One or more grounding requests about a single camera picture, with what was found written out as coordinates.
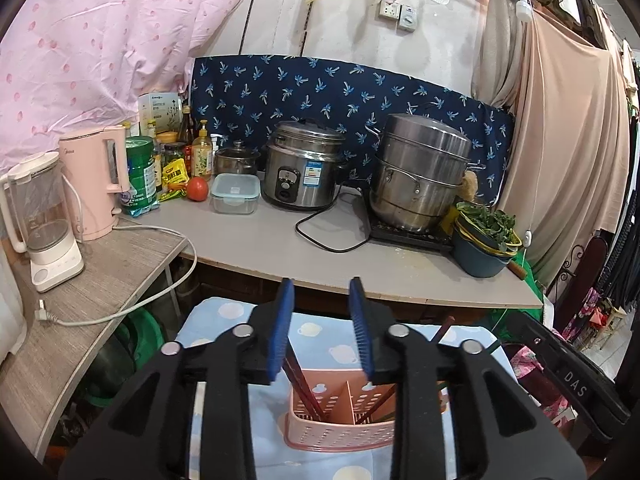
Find pink perforated utensil holder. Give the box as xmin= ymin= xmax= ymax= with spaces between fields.
xmin=285 ymin=380 xmax=447 ymax=453

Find black induction cooktop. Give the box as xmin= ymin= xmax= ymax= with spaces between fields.
xmin=367 ymin=200 xmax=458 ymax=252

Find white power cable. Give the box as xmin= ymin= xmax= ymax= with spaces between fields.
xmin=34 ymin=220 xmax=199 ymax=327

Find green basin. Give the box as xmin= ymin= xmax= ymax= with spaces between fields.
xmin=80 ymin=305 xmax=167 ymax=407

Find clear food container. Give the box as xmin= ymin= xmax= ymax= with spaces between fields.
xmin=210 ymin=173 xmax=261 ymax=215

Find blue planet print tablecloth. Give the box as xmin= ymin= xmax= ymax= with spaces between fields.
xmin=177 ymin=297 xmax=501 ymax=480

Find wooden stool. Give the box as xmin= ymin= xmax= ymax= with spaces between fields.
xmin=580 ymin=305 xmax=627 ymax=352

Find green plastic bag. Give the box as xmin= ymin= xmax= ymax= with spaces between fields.
xmin=492 ymin=250 xmax=547 ymax=332

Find dark chair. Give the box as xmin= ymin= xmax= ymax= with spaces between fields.
xmin=547 ymin=235 xmax=609 ymax=332

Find steel steamer pot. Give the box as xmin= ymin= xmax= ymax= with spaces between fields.
xmin=367 ymin=113 xmax=487 ymax=233

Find glass jar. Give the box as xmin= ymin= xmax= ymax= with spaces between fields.
xmin=161 ymin=142 xmax=187 ymax=171

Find pink floral cloth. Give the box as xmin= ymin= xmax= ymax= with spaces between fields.
xmin=510 ymin=340 xmax=577 ymax=427

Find dark brown chopstick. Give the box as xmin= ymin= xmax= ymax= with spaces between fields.
xmin=292 ymin=367 xmax=327 ymax=420
xmin=282 ymin=360 xmax=321 ymax=418

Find white dial switch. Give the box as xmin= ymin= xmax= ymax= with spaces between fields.
xmin=398 ymin=5 xmax=420 ymax=34

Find small lidded steel pot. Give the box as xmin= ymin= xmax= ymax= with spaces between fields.
xmin=215 ymin=140 xmax=261 ymax=177

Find green can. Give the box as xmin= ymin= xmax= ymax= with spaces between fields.
xmin=125 ymin=136 xmax=161 ymax=212

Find pink dotted cloth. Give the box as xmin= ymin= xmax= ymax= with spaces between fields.
xmin=0 ymin=0 xmax=267 ymax=172

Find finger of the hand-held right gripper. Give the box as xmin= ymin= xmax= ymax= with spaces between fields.
xmin=505 ymin=310 xmax=567 ymax=377

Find dark sauce bottle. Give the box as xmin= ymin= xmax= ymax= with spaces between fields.
xmin=179 ymin=106 xmax=195 ymax=161

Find navy leaf print cloth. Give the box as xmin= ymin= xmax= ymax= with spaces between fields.
xmin=190 ymin=55 xmax=516 ymax=197

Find yellow soap bottle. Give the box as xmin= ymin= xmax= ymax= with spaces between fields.
xmin=192 ymin=120 xmax=215 ymax=179

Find black power cable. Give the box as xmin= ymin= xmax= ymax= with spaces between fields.
xmin=295 ymin=187 xmax=374 ymax=253

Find grey countertop board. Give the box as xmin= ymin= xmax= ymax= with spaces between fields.
xmin=122 ymin=185 xmax=544 ymax=310

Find white blender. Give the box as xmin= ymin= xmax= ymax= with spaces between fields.
xmin=0 ymin=152 xmax=85 ymax=294

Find beige curtain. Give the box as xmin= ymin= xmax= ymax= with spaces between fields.
xmin=480 ymin=0 xmax=632 ymax=288

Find row of hanging clothes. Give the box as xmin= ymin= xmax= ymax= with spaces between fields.
xmin=585 ymin=0 xmax=640 ymax=313

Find yellow snack packet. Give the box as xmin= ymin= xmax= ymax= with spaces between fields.
xmin=161 ymin=157 xmax=190 ymax=189

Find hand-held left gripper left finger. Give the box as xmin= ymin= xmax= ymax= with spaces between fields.
xmin=60 ymin=277 xmax=296 ymax=480

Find leafy greens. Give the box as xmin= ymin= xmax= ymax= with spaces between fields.
xmin=456 ymin=201 xmax=519 ymax=249

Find wood grain side shelf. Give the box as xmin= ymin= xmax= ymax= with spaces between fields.
xmin=0 ymin=215 xmax=192 ymax=466

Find tan loofah sponge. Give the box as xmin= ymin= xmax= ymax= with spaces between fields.
xmin=460 ymin=170 xmax=482 ymax=201

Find blue basin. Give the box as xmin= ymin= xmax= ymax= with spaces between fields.
xmin=452 ymin=220 xmax=523 ymax=279

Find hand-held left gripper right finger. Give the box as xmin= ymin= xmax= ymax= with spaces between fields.
xmin=348 ymin=276 xmax=586 ymax=480

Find white carton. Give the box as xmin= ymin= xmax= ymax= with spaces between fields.
xmin=138 ymin=92 xmax=184 ymax=136

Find steel rice cooker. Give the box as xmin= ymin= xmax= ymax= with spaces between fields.
xmin=261 ymin=119 xmax=349 ymax=209

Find pink electric kettle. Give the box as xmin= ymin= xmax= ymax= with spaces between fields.
xmin=59 ymin=125 xmax=132 ymax=241

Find maroon chopstick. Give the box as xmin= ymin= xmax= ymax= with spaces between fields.
xmin=431 ymin=315 xmax=457 ymax=347

